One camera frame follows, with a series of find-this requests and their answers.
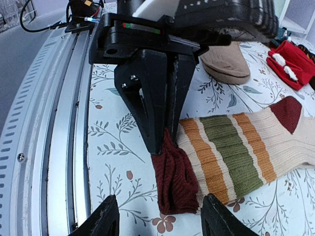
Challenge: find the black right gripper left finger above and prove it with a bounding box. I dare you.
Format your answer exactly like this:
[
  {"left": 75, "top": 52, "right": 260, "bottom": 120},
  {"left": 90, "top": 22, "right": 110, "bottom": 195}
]
[{"left": 69, "top": 195, "right": 120, "bottom": 236}]

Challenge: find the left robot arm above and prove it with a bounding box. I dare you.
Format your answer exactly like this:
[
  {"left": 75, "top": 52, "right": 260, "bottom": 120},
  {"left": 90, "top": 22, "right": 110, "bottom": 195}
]
[{"left": 89, "top": 0, "right": 279, "bottom": 155}]

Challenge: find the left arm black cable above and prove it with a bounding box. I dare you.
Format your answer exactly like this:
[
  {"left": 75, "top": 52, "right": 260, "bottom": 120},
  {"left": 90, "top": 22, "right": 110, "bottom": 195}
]
[{"left": 20, "top": 0, "right": 67, "bottom": 33}]

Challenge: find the brown tan sock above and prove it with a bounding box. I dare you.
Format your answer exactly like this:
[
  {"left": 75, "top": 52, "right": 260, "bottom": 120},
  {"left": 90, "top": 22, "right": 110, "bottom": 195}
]
[{"left": 200, "top": 42, "right": 251, "bottom": 85}]

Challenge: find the red santa sock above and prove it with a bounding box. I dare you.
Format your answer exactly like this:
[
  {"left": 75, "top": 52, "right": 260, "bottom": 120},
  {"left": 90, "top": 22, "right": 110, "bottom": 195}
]
[{"left": 266, "top": 40, "right": 315, "bottom": 91}]

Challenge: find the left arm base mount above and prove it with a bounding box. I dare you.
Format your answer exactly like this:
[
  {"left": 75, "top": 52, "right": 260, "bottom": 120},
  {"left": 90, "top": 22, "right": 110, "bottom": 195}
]
[{"left": 65, "top": 0, "right": 105, "bottom": 33}]

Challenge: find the aluminium front rail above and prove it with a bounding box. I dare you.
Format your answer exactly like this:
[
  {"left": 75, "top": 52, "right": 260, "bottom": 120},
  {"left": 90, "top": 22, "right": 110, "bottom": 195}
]
[{"left": 0, "top": 29, "right": 95, "bottom": 236}]

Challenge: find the beige striped sock pair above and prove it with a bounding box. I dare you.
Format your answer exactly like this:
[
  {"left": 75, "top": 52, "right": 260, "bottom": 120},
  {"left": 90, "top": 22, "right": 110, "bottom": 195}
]
[{"left": 152, "top": 96, "right": 315, "bottom": 214}]

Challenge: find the dark green sock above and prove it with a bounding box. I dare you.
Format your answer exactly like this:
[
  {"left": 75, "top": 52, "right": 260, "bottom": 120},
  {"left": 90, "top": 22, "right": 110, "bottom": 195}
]
[{"left": 270, "top": 27, "right": 292, "bottom": 47}]

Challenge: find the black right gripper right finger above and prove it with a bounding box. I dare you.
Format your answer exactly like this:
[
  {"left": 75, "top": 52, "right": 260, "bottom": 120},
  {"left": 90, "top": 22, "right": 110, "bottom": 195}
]
[{"left": 201, "top": 194, "right": 257, "bottom": 236}]

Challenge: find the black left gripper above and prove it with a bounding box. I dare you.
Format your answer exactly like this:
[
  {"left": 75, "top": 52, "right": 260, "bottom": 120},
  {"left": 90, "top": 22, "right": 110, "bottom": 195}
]
[{"left": 89, "top": 13, "right": 231, "bottom": 155}]

